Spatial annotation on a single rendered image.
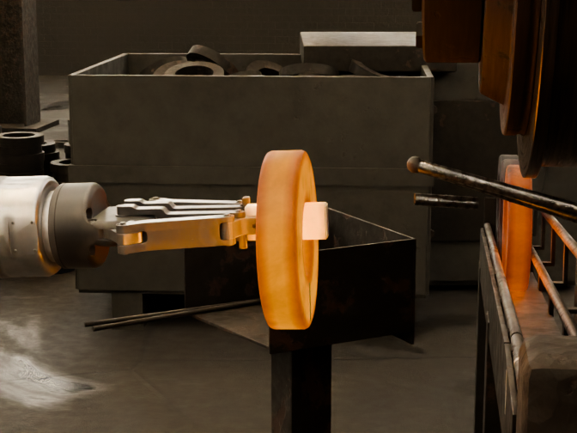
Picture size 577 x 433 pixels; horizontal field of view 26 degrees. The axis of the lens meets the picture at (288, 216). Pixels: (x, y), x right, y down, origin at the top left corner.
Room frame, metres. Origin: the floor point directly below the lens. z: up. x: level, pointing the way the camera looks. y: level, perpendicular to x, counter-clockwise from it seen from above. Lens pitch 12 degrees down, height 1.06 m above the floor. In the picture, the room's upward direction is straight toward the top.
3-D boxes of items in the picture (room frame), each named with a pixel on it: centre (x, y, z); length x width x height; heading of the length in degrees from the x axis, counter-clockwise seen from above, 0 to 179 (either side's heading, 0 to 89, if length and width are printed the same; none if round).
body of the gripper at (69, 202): (1.07, 0.16, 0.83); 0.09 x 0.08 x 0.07; 82
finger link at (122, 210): (1.05, 0.09, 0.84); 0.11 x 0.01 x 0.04; 81
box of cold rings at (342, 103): (3.87, 0.08, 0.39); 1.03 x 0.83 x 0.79; 86
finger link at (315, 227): (1.04, 0.00, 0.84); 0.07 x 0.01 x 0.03; 82
